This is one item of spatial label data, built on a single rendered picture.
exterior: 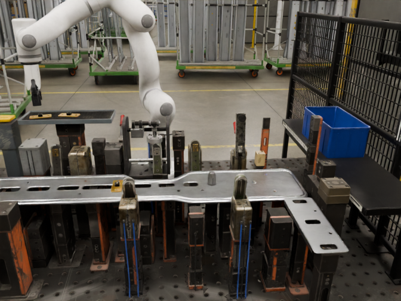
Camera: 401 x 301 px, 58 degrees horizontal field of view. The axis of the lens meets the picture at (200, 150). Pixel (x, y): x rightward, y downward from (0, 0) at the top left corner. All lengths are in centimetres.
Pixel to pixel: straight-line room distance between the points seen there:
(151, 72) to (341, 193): 95
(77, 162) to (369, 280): 115
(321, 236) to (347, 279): 39
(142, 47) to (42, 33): 42
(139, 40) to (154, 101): 27
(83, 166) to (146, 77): 52
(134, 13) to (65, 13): 26
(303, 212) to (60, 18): 112
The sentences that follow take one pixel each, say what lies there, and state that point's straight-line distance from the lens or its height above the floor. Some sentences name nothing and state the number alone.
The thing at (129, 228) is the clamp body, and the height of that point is 97.
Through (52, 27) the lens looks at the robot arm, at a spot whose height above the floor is 152.
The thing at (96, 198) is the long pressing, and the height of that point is 100.
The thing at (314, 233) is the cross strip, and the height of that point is 100.
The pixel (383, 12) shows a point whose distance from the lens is 367.
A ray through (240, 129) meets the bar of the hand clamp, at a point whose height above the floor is 115.
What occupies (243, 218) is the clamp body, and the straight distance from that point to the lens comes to 112.
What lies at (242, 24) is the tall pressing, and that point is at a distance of 849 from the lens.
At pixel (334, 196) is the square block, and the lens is 128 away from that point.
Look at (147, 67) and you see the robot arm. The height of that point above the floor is 133.
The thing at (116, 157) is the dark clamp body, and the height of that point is 104.
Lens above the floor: 162
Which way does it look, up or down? 23 degrees down
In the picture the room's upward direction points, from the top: 1 degrees clockwise
